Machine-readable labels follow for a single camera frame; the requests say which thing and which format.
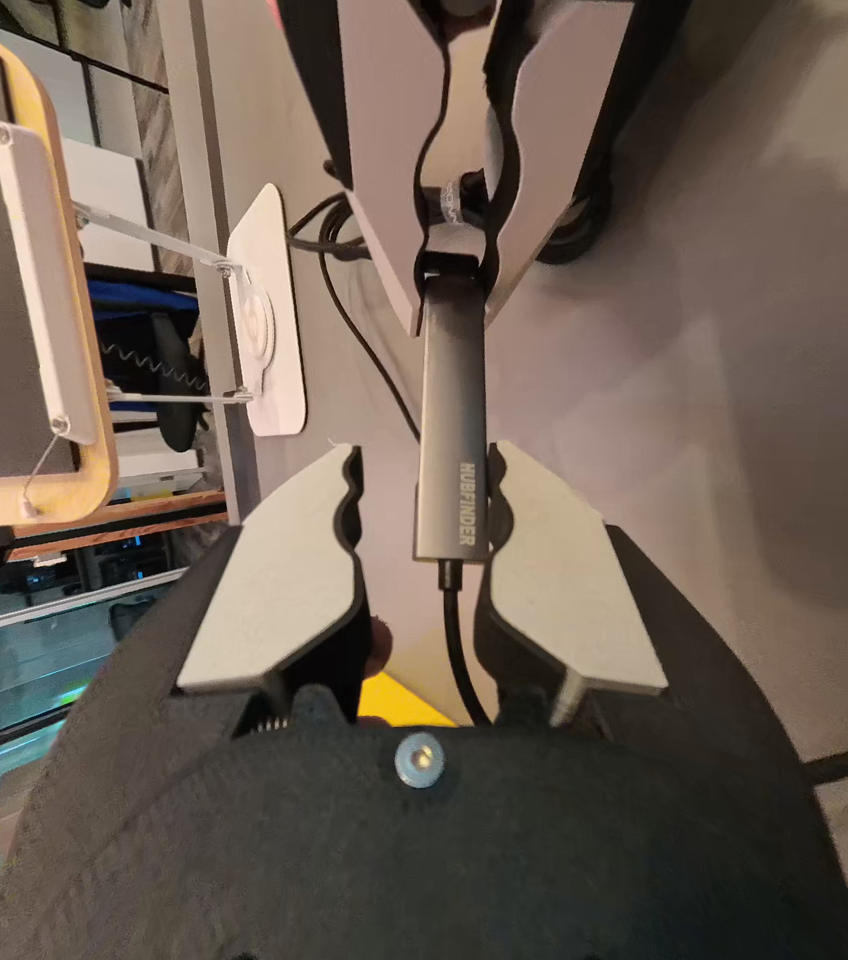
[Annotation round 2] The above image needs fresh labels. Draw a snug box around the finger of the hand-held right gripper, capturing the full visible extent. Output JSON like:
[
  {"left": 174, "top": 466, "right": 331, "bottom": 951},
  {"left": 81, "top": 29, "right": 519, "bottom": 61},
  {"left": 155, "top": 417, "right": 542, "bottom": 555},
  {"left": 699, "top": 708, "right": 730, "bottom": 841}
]
[
  {"left": 480, "top": 0, "right": 636, "bottom": 330},
  {"left": 336, "top": 0, "right": 451, "bottom": 340}
]

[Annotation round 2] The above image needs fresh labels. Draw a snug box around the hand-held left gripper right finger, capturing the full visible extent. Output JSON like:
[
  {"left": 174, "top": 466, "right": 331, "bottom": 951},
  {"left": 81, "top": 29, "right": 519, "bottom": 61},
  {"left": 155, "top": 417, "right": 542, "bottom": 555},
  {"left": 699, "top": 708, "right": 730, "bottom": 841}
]
[{"left": 484, "top": 439, "right": 669, "bottom": 726}]

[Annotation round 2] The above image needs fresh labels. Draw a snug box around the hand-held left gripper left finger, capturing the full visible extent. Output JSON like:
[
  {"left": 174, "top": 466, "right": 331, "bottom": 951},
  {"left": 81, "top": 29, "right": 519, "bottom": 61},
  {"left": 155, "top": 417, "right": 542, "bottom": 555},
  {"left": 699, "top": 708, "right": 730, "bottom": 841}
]
[{"left": 176, "top": 442, "right": 366, "bottom": 695}]

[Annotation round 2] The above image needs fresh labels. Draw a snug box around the black braided cable bundle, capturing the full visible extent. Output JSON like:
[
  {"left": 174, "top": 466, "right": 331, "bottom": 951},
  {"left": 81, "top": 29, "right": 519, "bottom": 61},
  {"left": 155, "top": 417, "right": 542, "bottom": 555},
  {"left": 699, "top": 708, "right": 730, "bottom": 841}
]
[{"left": 285, "top": 168, "right": 500, "bottom": 447}]

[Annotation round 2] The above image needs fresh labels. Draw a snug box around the grey lettered USB hub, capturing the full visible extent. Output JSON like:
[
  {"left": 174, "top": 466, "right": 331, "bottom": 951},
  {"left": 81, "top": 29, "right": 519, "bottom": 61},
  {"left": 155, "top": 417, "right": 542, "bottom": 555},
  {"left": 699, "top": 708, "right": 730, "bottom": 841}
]
[{"left": 412, "top": 273, "right": 497, "bottom": 727}]

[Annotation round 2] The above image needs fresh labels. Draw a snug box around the metal stand rod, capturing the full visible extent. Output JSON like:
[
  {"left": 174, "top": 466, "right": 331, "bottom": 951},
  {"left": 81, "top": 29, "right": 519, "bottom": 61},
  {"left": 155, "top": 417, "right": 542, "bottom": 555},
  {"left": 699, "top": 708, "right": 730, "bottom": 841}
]
[
  {"left": 71, "top": 198, "right": 236, "bottom": 275},
  {"left": 103, "top": 384, "right": 254, "bottom": 408}
]

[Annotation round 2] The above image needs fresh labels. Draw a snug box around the blue cloth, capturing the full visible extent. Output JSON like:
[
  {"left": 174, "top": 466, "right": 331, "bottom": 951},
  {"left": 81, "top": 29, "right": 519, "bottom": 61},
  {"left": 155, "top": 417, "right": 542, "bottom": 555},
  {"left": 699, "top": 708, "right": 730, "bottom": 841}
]
[{"left": 86, "top": 273, "right": 200, "bottom": 348}]

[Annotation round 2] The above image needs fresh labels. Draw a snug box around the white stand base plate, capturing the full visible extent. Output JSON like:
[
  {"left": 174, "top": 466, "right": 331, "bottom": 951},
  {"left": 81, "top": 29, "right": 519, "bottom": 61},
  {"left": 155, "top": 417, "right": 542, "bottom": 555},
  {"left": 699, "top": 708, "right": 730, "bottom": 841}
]
[{"left": 227, "top": 183, "right": 307, "bottom": 438}]

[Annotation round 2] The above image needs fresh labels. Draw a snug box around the wooden rail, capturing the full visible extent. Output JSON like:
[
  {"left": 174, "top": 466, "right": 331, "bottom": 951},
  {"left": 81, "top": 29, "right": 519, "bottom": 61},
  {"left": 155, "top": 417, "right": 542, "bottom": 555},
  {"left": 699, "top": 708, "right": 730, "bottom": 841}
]
[{"left": 7, "top": 489, "right": 230, "bottom": 565}]

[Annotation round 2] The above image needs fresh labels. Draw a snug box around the coiled cord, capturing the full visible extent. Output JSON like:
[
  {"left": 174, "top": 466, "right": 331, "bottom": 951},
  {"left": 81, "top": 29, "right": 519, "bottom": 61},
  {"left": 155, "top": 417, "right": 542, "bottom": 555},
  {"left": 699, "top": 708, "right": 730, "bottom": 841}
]
[{"left": 97, "top": 339, "right": 209, "bottom": 395}]

